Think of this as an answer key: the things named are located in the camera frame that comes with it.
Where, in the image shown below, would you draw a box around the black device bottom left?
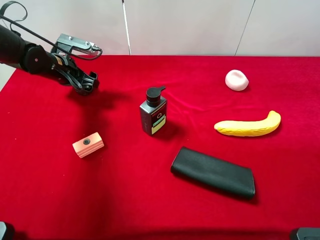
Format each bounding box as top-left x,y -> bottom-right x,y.
0,221 -> 15,240

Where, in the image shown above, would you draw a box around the pink white round sponge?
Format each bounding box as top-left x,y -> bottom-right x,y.
225,69 -> 249,92

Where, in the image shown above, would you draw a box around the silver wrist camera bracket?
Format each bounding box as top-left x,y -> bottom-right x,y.
55,33 -> 102,57

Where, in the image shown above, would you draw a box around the pink white striped block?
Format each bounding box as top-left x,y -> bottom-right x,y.
72,132 -> 104,159

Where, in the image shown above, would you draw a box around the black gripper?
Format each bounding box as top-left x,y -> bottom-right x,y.
47,52 -> 98,96

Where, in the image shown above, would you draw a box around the black device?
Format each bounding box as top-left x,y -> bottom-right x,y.
0,221 -> 15,240
289,227 -> 320,240

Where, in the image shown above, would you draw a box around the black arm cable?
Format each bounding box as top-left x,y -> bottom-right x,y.
0,0 -> 102,60

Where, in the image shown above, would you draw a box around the red velvet tablecloth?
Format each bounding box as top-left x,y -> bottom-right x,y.
0,55 -> 320,240

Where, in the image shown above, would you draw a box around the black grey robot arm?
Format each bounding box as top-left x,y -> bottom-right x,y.
0,26 -> 100,96

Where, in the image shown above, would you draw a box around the black leather pouch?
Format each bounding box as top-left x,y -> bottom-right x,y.
170,147 -> 256,199

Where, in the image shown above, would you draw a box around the black pump bottle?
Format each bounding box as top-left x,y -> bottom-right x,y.
139,86 -> 168,136

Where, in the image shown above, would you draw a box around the yellow banana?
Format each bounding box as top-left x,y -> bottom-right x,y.
214,110 -> 282,137

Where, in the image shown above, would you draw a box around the black device bottom right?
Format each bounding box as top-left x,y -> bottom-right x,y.
289,227 -> 320,240

